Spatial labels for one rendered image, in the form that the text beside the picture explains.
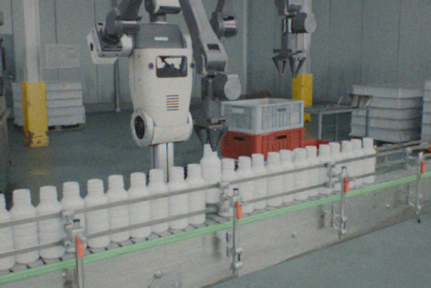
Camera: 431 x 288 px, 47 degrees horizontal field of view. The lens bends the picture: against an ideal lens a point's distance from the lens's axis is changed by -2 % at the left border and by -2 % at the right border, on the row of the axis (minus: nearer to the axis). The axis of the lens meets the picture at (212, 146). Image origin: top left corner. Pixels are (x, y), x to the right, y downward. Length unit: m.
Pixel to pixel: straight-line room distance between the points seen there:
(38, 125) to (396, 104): 5.94
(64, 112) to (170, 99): 9.01
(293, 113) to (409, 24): 9.16
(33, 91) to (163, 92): 7.06
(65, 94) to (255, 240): 9.59
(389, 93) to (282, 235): 7.15
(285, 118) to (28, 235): 3.13
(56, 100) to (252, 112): 7.42
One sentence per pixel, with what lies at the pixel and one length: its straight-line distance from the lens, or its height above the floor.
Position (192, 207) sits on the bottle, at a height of 1.05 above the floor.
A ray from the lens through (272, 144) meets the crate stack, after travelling 4.02.
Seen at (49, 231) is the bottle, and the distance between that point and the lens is 1.22.
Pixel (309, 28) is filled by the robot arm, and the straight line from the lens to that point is 1.75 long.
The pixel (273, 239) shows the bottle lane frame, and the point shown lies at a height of 0.91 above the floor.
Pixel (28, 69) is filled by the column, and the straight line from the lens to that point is 9.11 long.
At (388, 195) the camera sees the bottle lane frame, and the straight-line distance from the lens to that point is 2.01.
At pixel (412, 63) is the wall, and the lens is 13.02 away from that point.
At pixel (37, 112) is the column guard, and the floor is 0.59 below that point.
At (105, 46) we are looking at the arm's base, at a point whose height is 1.50.
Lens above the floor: 1.46
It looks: 10 degrees down
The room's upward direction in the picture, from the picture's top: straight up
